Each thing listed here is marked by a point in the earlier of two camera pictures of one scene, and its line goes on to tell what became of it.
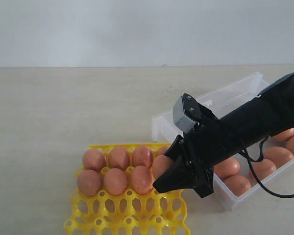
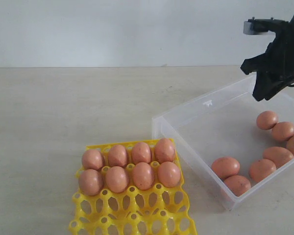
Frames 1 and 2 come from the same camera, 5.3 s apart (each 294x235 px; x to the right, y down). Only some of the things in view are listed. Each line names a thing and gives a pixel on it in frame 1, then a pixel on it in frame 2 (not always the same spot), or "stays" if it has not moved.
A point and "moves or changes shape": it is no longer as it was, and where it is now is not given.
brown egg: [89, 182] stays
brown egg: [160, 164] moves or changes shape
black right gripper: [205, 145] to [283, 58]
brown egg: [227, 168] stays
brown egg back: [115, 181] stays
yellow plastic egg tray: [154, 213] stays
